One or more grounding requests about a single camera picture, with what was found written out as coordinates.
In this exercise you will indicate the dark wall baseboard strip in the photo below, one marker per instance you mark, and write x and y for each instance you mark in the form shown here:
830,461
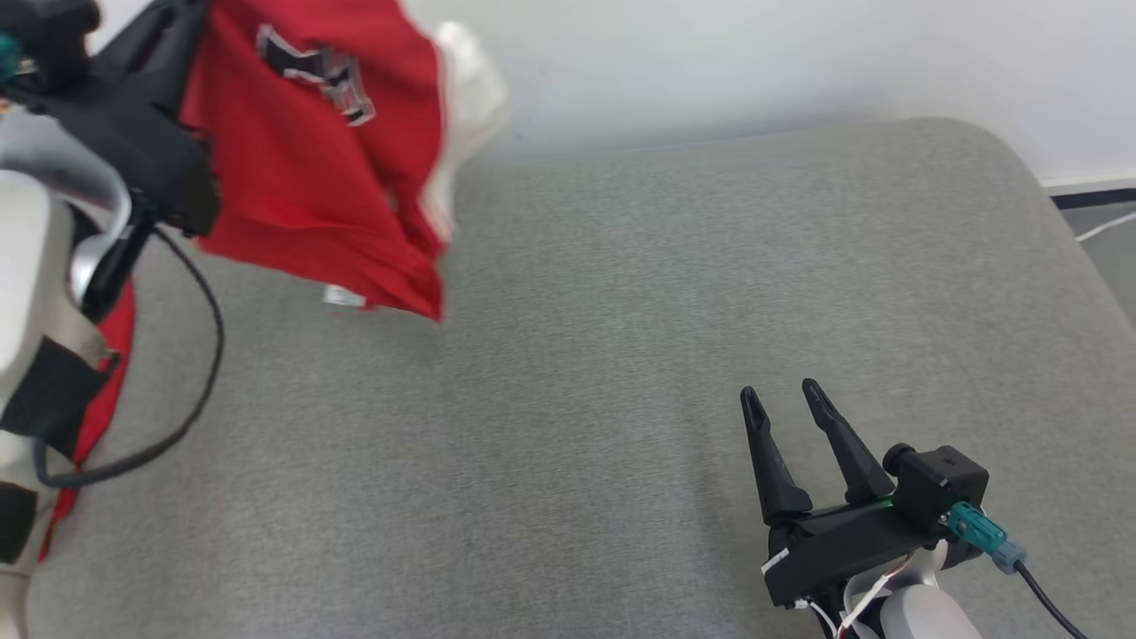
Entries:
1096,198

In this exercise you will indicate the teal camera connector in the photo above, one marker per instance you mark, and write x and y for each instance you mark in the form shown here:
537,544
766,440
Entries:
981,535
7,58

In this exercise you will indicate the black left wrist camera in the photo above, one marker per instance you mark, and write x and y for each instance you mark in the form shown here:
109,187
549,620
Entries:
49,35

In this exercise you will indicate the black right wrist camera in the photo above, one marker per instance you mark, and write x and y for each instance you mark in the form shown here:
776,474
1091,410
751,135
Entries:
941,484

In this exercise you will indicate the red jersey with white sleeves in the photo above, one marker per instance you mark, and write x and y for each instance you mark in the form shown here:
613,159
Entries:
302,177

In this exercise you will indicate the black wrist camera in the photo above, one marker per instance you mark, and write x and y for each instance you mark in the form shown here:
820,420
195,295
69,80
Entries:
941,484
49,35

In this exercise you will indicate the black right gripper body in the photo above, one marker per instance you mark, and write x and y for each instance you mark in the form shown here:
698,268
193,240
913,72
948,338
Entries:
852,541

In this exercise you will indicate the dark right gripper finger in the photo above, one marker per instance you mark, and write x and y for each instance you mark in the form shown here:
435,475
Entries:
852,461
774,479

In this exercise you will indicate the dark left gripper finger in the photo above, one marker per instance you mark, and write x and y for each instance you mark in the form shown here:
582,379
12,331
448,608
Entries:
186,53
138,40

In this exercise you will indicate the teal right camera connector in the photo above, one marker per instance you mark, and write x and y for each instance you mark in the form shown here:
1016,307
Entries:
981,535

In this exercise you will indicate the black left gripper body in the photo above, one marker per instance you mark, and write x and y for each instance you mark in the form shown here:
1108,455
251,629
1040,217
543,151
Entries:
160,160

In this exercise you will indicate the teal left camera connector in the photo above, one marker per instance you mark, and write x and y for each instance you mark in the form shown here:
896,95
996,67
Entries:
7,58

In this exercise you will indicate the red shorts with white stripe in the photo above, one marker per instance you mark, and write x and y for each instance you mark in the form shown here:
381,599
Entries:
106,390

